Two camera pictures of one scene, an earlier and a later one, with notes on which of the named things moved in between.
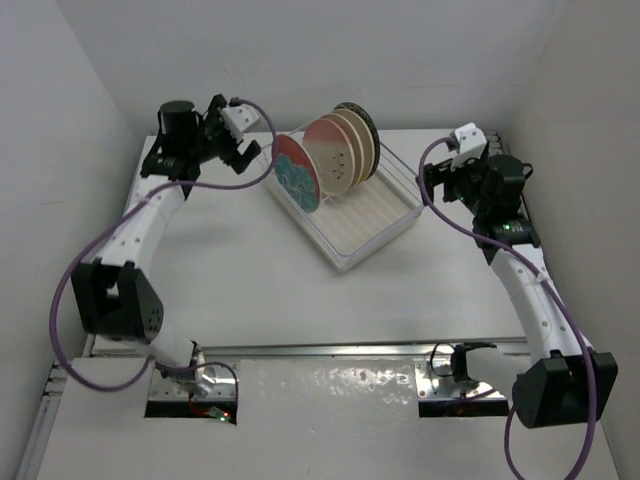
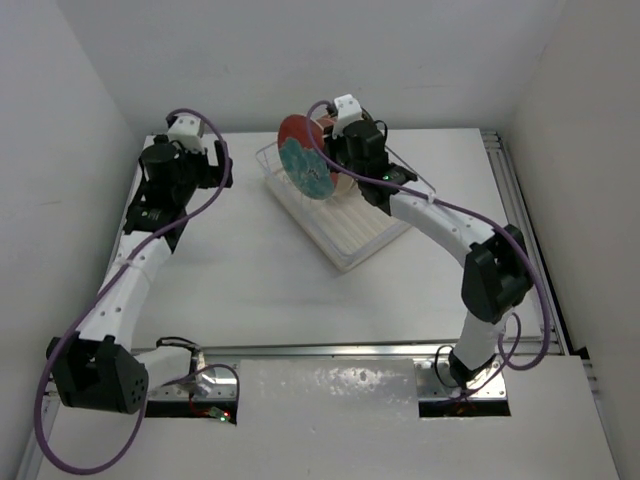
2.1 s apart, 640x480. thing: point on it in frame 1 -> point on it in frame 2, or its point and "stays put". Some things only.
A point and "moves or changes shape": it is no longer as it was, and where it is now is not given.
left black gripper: [234, 159] -> [213, 176]
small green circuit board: [219, 413] stays put
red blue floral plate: [298, 173] moves or changes shape
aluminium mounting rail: [217, 364] stays put
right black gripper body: [465, 179] -> [338, 155]
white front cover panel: [296, 419] stays put
